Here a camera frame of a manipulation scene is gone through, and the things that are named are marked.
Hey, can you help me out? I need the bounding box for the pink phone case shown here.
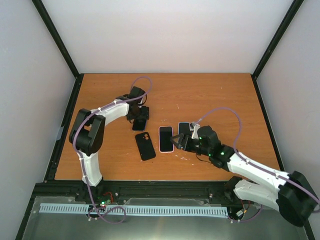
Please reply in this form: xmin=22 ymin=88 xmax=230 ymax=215
xmin=158 ymin=125 xmax=175 ymax=153

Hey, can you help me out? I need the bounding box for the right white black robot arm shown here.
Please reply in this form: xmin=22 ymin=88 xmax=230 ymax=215
xmin=170 ymin=124 xmax=320 ymax=227

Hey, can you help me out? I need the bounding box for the black aluminium frame rail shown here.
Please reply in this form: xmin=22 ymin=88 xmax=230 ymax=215
xmin=31 ymin=180 xmax=242 ymax=206

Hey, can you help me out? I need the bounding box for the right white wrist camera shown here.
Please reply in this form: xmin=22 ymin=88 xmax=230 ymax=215
xmin=189 ymin=122 xmax=201 ymax=139

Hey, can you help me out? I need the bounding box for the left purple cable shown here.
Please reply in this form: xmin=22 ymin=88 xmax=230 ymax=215
xmin=74 ymin=76 xmax=154 ymax=224

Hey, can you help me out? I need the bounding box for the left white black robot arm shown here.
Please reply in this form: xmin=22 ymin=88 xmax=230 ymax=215
xmin=69 ymin=86 xmax=149 ymax=202

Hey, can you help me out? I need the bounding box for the black phone case front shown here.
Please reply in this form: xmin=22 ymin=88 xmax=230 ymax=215
xmin=135 ymin=132 xmax=156 ymax=161

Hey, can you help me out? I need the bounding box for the light blue cable duct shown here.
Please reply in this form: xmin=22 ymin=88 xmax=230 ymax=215
xmin=38 ymin=203 xmax=228 ymax=218

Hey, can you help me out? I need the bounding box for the light blue phone case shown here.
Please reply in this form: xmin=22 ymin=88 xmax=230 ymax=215
xmin=177 ymin=121 xmax=194 ymax=137

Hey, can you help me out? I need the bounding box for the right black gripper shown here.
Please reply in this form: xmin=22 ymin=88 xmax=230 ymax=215
xmin=170 ymin=133 xmax=211 ymax=156

